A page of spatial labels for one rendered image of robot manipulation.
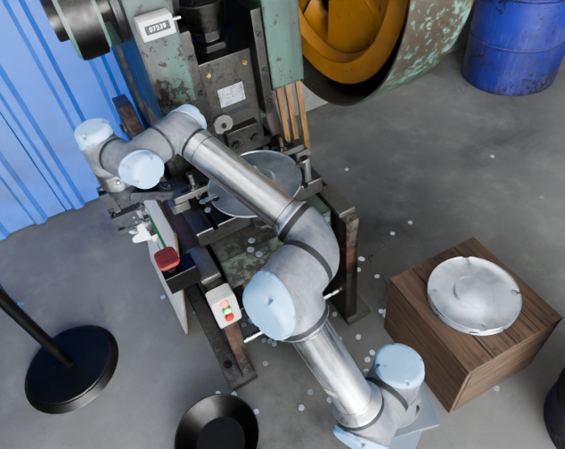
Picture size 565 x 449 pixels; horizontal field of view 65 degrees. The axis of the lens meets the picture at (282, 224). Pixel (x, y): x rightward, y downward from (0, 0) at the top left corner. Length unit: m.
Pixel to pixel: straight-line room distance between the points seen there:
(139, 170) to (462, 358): 1.10
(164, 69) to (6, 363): 1.61
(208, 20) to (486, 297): 1.18
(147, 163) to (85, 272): 1.59
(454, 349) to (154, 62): 1.17
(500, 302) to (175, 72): 1.20
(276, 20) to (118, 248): 1.62
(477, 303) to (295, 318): 0.91
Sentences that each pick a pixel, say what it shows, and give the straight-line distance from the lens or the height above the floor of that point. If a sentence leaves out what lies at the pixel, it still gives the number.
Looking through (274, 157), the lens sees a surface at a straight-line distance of 1.42.
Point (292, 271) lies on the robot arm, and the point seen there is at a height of 1.04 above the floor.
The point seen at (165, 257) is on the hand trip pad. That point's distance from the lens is 1.25.
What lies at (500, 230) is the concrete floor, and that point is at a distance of 2.35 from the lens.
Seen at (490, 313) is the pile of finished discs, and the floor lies 0.38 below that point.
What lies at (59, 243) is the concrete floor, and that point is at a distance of 2.65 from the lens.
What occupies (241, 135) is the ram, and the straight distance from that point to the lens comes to 1.26.
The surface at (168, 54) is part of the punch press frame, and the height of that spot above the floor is 1.24.
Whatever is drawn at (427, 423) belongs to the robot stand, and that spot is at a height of 0.45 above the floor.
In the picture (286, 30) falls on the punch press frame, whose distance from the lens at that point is 1.17.
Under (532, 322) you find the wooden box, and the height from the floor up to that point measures 0.35.
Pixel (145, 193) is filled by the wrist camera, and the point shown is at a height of 1.00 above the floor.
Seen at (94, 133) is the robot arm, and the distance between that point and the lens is 0.96.
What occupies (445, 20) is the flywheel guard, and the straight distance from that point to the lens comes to 1.09.
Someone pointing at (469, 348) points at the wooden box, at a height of 0.35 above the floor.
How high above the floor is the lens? 1.68
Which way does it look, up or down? 47 degrees down
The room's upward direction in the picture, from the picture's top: 9 degrees counter-clockwise
